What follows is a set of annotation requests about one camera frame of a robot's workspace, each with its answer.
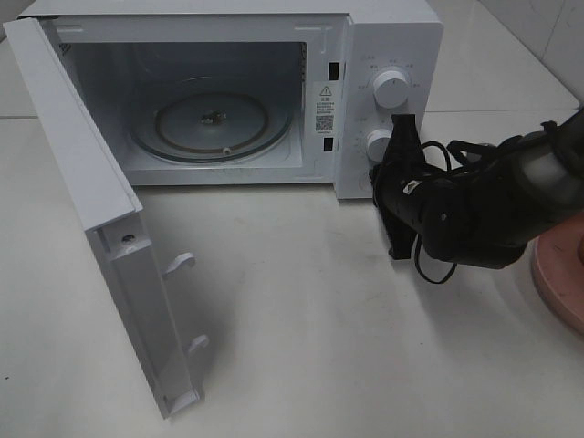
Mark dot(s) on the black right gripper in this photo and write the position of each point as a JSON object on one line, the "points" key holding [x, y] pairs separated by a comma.
{"points": [[430, 211]]}

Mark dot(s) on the pink round plate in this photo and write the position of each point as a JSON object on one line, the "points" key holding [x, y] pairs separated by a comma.
{"points": [[557, 270]]}

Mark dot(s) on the white microwave door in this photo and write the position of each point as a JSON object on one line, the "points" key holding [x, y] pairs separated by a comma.
{"points": [[110, 214]]}

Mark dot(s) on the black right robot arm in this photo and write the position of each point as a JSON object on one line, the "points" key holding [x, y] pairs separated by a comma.
{"points": [[487, 203]]}

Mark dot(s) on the white lower microwave knob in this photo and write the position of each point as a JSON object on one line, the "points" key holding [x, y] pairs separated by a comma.
{"points": [[376, 144]]}

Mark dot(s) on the white microwave knob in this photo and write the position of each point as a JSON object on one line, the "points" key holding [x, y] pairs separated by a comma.
{"points": [[391, 87], [376, 144]]}

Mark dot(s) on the white upper microwave knob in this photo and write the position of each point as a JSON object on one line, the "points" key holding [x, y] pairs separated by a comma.
{"points": [[391, 87]]}

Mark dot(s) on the white warning label sticker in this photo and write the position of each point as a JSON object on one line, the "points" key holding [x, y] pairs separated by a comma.
{"points": [[324, 102]]}

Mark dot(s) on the white microwave oven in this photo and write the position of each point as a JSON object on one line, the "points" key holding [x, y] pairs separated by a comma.
{"points": [[112, 48]]}

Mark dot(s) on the glass microwave turntable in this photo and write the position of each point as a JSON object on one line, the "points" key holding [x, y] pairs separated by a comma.
{"points": [[210, 120]]}

